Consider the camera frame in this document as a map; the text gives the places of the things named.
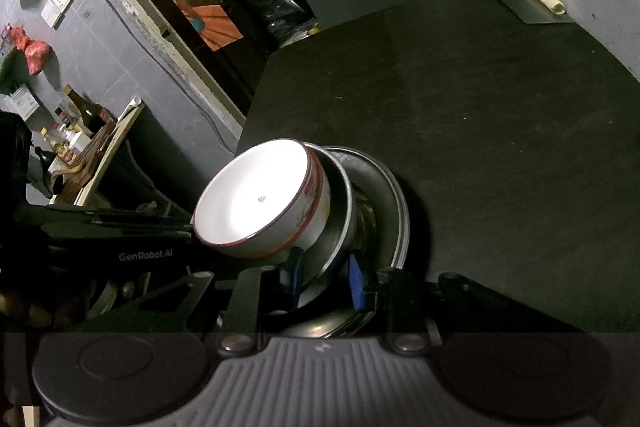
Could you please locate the deep steel bowl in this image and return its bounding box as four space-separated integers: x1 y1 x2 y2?
297 142 357 309

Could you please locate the white ceramic bowl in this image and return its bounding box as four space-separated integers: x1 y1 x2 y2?
284 150 331 251
192 139 320 260

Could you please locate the steel plate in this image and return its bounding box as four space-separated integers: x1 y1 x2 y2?
281 310 375 339
326 145 410 272

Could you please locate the wooden cutting board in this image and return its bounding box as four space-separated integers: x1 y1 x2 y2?
50 120 116 204

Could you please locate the yellow-cap condiment bottle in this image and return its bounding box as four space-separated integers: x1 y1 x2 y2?
40 128 64 157

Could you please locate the wooden side table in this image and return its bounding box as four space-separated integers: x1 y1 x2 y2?
73 96 145 206

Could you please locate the white small bottle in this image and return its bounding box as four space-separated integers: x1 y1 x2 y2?
64 129 91 155

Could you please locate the dark glass bottle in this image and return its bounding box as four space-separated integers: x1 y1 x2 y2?
63 84 110 134

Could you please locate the black table mat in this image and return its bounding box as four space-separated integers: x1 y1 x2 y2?
239 0 639 333

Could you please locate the red plastic bag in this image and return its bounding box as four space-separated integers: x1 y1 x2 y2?
10 26 51 76

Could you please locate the black plastic bag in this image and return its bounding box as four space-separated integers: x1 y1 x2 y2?
252 0 312 43

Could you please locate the white door frame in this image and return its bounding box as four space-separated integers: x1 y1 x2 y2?
118 0 245 139

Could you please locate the white wall switch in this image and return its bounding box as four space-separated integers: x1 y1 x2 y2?
40 0 74 29

